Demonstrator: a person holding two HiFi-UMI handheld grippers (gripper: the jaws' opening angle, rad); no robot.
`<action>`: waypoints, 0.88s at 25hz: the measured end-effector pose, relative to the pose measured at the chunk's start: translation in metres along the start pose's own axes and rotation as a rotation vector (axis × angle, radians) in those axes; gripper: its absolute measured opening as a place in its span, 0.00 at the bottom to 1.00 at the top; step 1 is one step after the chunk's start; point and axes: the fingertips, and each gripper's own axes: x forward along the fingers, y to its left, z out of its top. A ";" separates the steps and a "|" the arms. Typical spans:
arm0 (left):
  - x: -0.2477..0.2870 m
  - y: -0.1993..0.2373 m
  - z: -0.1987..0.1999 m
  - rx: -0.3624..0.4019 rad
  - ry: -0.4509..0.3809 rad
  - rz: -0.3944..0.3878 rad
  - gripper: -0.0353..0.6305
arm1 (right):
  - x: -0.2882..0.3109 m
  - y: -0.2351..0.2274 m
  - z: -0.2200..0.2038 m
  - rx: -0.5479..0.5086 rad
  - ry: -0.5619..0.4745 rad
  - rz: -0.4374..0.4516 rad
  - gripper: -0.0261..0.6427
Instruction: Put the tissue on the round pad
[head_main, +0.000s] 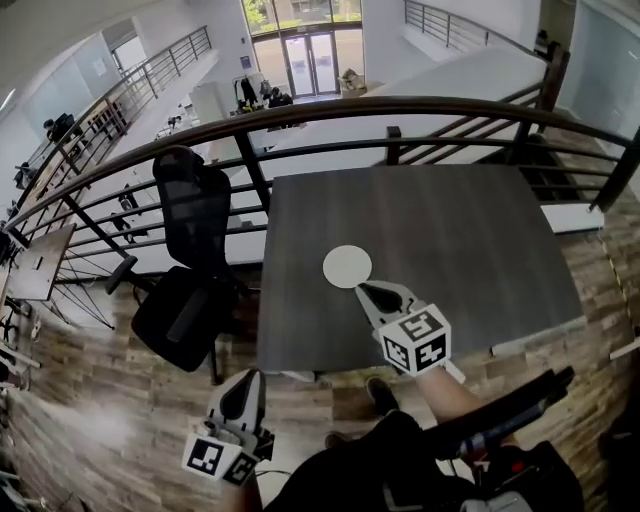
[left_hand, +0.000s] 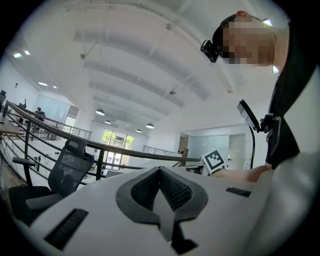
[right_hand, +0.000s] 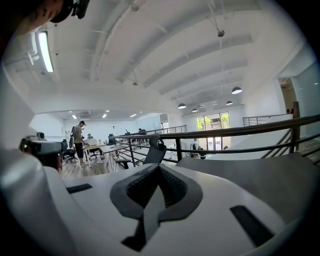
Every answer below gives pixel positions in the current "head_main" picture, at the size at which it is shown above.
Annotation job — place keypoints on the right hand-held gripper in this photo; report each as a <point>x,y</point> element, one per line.
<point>417,340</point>

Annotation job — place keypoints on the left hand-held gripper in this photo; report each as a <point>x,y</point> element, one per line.
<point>225,455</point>

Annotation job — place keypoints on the white round pad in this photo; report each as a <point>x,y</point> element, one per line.
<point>345,265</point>

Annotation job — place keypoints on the person's right forearm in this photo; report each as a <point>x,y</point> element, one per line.
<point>450,400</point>

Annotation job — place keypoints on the person's left forearm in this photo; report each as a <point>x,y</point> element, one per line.
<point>242,497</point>

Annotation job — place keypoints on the person's dark shoe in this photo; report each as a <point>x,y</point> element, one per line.
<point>382,397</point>
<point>336,440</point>

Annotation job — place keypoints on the black mesh office chair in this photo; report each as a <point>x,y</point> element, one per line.
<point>195,280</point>

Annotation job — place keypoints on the person's black trousers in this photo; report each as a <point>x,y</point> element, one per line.
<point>360,475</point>

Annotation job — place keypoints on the dark metal balcony railing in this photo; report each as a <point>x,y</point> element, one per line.
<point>350,107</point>

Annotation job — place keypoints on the cardboard boxes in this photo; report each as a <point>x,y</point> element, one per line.
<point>352,81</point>

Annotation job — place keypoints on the small wooden desk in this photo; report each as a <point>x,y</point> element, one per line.
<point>42,262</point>

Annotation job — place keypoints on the glass entrance door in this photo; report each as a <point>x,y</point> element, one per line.
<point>310,62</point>

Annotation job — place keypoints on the clothes rack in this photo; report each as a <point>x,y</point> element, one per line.
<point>246,92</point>

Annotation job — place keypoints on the white cabinet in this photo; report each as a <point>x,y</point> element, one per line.
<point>207,102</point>

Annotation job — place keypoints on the grey metal stair railing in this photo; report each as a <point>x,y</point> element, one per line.
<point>450,25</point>

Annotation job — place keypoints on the dark metal gallery railing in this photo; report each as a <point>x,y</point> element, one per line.
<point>150,70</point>

